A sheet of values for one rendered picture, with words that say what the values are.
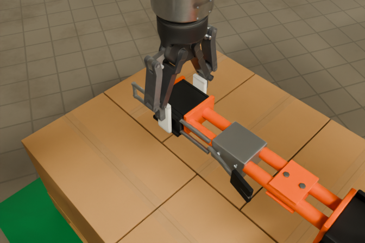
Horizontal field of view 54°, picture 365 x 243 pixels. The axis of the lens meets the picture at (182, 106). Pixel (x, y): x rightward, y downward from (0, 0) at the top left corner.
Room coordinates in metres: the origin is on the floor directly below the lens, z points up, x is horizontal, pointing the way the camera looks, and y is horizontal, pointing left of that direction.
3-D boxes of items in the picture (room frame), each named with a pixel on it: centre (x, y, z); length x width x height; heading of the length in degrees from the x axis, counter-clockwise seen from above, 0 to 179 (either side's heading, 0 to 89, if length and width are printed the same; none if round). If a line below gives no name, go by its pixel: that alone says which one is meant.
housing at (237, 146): (0.37, -0.09, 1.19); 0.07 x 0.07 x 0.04; 45
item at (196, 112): (0.47, 0.00, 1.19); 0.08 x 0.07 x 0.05; 45
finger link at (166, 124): (0.42, 0.03, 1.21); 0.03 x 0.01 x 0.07; 44
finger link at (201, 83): (0.49, -0.03, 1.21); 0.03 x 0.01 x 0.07; 44
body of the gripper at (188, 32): (0.45, 0.00, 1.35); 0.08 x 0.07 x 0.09; 134
